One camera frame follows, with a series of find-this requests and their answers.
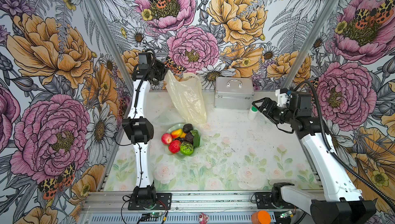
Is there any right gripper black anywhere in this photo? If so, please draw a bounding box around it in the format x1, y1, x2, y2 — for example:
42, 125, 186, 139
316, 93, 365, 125
251, 97, 297, 125

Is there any cream translucent plastic bag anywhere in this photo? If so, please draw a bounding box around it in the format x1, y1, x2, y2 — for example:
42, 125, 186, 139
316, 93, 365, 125
164, 72, 207, 124

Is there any light green wavy plate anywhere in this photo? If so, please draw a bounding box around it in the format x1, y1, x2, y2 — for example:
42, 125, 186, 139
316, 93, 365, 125
165, 123, 203, 158

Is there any red yellow apple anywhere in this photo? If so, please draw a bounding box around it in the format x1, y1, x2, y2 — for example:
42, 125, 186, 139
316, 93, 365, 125
161, 133, 173, 145

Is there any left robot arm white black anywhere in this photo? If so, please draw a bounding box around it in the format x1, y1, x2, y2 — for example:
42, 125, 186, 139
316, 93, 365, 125
122, 49, 167, 204

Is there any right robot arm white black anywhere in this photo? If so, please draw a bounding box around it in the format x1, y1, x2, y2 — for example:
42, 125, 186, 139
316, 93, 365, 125
252, 89, 376, 224

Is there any white bottle green cap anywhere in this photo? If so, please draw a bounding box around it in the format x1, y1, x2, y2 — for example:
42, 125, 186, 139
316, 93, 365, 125
247, 106, 258, 120

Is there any silver aluminium case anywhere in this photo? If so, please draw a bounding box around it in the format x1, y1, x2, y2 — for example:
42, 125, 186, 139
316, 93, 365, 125
214, 77, 255, 110

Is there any dark avocado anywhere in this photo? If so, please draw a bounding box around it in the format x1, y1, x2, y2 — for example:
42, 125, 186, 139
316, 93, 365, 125
182, 123, 194, 134

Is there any yellow red mango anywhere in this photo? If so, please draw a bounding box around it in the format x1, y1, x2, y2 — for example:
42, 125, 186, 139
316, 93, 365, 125
170, 128, 183, 139

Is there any dark purple fig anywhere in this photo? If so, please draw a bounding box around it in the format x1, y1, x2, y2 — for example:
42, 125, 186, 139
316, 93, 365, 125
184, 132, 194, 145

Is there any green leaf grape bunch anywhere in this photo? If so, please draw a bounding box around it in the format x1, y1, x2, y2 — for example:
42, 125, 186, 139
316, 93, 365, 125
191, 130, 201, 148

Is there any red strawberry fruit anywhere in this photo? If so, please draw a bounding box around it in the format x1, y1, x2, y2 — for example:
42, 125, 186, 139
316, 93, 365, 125
168, 140, 182, 154

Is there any green kiwi half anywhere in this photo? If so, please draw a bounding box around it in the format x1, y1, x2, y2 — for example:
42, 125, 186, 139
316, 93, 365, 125
180, 142, 194, 156

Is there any orange round cap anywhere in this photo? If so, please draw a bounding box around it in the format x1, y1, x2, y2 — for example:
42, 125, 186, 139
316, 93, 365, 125
251, 210, 271, 224

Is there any pink white small figure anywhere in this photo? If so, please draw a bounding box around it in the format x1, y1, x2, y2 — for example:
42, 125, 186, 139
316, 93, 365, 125
199, 213, 209, 224

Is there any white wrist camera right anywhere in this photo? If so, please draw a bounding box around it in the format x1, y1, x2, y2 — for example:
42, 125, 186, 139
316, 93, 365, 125
275, 88, 291, 107

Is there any aluminium corner post left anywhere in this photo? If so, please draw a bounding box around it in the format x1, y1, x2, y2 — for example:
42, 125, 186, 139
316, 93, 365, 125
85, 0, 134, 94

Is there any aluminium corner post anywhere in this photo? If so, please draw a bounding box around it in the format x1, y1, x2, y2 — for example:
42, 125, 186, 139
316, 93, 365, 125
281, 0, 339, 88
85, 0, 134, 94

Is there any aluminium corner post right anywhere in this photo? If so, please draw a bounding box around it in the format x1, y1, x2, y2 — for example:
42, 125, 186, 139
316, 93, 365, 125
281, 0, 339, 88

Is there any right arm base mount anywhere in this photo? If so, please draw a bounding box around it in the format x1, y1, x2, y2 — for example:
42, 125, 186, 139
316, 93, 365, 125
250, 192, 295, 210

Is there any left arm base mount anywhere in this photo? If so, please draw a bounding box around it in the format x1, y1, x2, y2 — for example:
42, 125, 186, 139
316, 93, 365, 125
127, 193, 172, 211

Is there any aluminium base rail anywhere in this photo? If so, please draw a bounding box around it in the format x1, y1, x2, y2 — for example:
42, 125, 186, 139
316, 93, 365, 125
78, 189, 325, 224

